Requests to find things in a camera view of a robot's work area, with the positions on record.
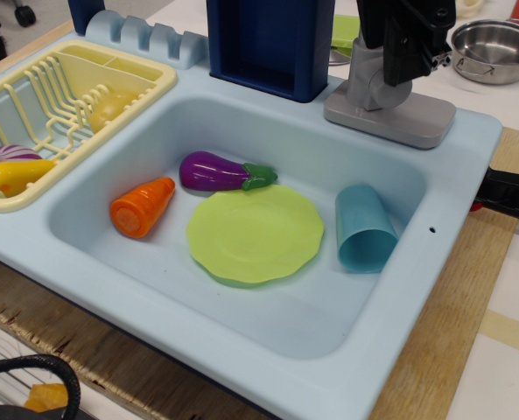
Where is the light blue toy sink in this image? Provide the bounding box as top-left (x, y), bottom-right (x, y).
top-left (0, 10), bottom-right (504, 420)

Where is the blue plastic cup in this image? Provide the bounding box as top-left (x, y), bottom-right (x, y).
top-left (335, 185), bottom-right (398, 274)

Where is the green plastic plate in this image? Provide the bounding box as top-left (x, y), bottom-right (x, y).
top-left (186, 185), bottom-right (325, 287)

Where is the purple toy onion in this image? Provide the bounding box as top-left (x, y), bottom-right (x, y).
top-left (0, 144), bottom-right (41, 163)

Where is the black clamp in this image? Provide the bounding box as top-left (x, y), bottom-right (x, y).
top-left (471, 167), bottom-right (519, 219)

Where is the orange tape piece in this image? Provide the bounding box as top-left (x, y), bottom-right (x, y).
top-left (23, 383), bottom-right (68, 413)

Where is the dark blue back panel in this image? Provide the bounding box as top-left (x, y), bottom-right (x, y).
top-left (207, 0), bottom-right (335, 103)

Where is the orange toy carrot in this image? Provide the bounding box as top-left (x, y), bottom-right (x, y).
top-left (109, 177), bottom-right (176, 239)

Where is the yellow toy squash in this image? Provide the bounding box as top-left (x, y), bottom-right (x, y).
top-left (0, 159), bottom-right (55, 197)

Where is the steel pot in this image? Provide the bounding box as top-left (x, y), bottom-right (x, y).
top-left (451, 19), bottom-right (519, 85)

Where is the chair caster wheel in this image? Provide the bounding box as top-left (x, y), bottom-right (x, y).
top-left (12, 0), bottom-right (37, 28)

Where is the grey toy faucet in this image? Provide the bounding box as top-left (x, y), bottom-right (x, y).
top-left (324, 35), bottom-right (456, 150)

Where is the cream plastic toy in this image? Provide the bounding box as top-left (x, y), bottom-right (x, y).
top-left (455, 0), bottom-right (485, 18)

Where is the yellow dish rack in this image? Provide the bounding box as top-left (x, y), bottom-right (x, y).
top-left (0, 40), bottom-right (178, 213)

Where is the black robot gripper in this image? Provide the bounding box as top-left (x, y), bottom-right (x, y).
top-left (356, 0), bottom-right (456, 86)

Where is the purple toy eggplant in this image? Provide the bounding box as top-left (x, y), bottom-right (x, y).
top-left (179, 151), bottom-right (278, 192)

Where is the green toy ring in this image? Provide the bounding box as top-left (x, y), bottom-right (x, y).
top-left (331, 13), bottom-right (361, 50)

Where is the black cable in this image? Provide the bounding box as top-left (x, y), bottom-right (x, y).
top-left (0, 353), bottom-right (81, 420)

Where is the dark blue post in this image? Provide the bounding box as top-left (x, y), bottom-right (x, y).
top-left (67, 0), bottom-right (106, 36)

